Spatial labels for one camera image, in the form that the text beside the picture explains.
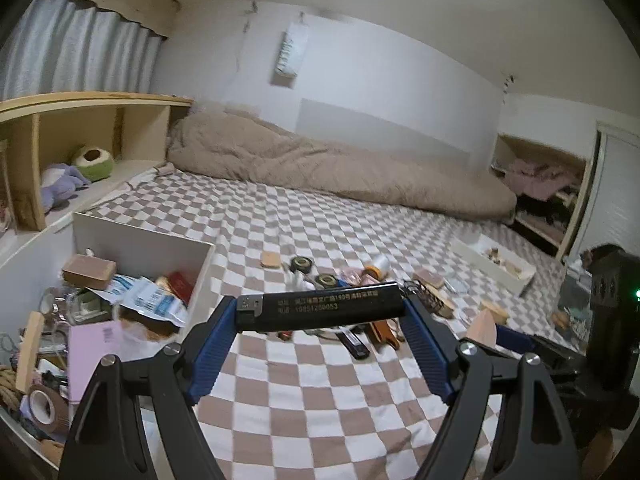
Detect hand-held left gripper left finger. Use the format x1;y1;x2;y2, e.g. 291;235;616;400
57;296;241;480

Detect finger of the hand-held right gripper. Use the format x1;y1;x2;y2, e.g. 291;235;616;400
495;325;538;356
530;336;593;376

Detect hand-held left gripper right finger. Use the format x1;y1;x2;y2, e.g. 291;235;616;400
400;292;583;480

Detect white storage box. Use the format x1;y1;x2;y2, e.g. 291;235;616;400
0;211;217;468

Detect brown cardboard box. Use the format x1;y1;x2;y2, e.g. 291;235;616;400
61;254;117;291

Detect wooden block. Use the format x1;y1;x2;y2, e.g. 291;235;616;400
479;299;510;326

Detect wooden wedge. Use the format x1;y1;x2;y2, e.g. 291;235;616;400
466;308;499;347

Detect orange plastic tool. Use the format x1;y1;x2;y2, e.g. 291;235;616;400
367;320;402;351

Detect black bristle brush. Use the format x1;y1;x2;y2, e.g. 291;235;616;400
402;280;456;318

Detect red box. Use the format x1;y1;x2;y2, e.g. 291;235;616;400
155;271;198;306

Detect blue white foil packet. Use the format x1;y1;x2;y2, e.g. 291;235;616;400
85;275;191;328

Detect white hoop with cork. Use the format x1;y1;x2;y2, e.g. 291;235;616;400
117;305;183;331

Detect white tray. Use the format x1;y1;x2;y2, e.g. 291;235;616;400
449;232;537;296

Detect small white bottle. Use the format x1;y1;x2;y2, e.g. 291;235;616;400
364;254;391;281

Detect pink notebook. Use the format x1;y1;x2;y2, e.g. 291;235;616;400
66;321;136;406

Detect checkered bed sheet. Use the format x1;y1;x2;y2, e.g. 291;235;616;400
75;165;571;480

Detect white wardrobe door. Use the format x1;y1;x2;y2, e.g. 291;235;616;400
565;120;640;271

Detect brown tape roll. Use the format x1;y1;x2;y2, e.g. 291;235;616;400
27;382;71;436

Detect pink clothes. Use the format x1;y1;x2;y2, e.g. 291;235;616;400
502;157;583;201

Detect clear tape roll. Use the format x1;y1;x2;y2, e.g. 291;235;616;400
42;287;68;318

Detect wooden plank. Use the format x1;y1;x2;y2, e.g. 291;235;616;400
15;310;46;393

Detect beige fluffy blanket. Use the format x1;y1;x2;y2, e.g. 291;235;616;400
166;107;517;221

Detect green plush toy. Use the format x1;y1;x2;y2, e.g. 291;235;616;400
72;145;117;182

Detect purple plush toy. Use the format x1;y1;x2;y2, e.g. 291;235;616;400
40;162;91;213

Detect wooden bed shelf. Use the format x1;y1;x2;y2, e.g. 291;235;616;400
0;91;193;261

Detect white hanging paper bag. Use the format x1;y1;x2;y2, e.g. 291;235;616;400
274;22;308;81

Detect grey curtain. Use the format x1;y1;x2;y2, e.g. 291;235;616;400
0;0;166;103

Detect beige rope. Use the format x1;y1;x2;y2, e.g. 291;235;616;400
0;365;26;411

